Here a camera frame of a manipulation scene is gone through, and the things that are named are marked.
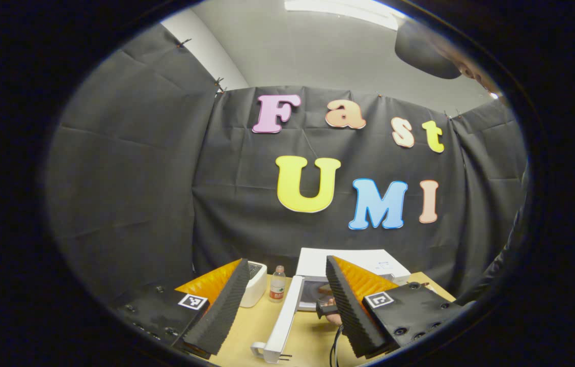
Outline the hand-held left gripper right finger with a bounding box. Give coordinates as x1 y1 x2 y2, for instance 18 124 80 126
325 255 463 359

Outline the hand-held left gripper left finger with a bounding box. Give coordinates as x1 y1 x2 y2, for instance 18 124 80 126
114 258 251 357

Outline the white microwave oven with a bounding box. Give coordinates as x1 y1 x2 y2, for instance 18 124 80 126
251 248 413 364

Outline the white toaster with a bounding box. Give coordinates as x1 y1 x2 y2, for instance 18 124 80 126
239 261 268 308

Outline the clear water bottle red label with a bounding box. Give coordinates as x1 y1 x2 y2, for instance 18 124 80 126
269 266 287 304

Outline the black backdrop cloth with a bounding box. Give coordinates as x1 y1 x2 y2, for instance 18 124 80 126
45 23 530 306

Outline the person's head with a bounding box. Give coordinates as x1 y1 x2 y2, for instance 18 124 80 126
394 19 503 98

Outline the large ceiling light panel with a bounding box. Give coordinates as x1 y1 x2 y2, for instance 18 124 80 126
284 0 401 31

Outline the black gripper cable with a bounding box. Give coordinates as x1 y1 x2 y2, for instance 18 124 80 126
329 325 345 367

